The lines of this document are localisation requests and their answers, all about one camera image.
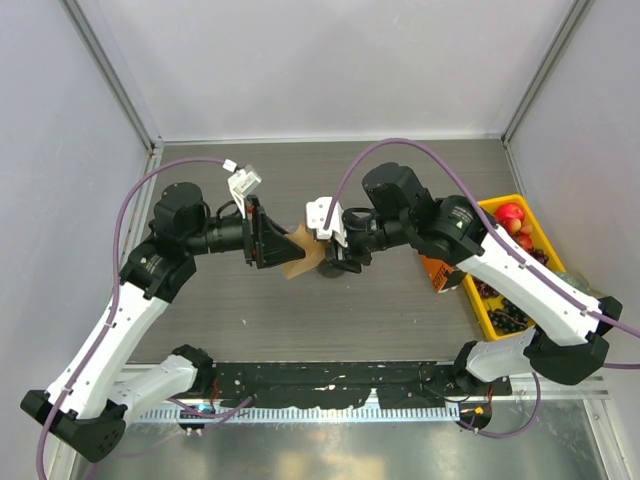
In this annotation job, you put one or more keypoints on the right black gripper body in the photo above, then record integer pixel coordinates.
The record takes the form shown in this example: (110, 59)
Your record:
(367, 234)

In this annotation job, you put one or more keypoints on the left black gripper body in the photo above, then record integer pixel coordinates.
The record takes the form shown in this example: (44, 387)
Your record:
(229, 232)

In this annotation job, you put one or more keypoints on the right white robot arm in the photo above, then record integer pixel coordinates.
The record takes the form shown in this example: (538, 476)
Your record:
(566, 343)

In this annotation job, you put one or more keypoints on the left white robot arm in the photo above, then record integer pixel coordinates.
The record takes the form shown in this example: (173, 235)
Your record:
(84, 408)

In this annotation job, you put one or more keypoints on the orange coffee filter box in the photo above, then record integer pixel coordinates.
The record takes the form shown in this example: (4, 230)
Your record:
(443, 277)

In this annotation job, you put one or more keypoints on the dark glass carafe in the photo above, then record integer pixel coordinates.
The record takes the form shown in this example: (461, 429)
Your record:
(329, 271)

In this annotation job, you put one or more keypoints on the red apple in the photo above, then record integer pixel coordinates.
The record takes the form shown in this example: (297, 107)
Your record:
(510, 213)

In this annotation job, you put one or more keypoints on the red grape bunch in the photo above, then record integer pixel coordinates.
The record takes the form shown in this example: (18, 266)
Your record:
(484, 290)

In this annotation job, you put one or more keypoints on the yellow plastic tray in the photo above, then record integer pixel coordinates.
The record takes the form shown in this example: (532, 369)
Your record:
(481, 306)

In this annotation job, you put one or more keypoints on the dark grape bunch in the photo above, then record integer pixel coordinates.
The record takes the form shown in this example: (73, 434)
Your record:
(508, 318)

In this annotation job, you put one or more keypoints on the green netted melon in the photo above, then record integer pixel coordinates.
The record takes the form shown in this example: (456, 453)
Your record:
(577, 282)

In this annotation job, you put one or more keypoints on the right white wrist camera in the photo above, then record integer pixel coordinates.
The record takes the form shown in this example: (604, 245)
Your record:
(324, 219)

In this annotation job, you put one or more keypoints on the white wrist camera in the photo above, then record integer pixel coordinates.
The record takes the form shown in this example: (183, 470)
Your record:
(243, 180)
(324, 219)

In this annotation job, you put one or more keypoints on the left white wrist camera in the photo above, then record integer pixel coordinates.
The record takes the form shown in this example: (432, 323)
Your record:
(243, 180)

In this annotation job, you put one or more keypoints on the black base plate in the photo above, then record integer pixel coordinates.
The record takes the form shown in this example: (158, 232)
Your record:
(336, 385)

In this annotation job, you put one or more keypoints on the slotted cable duct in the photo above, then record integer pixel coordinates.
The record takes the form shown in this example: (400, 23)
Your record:
(369, 413)

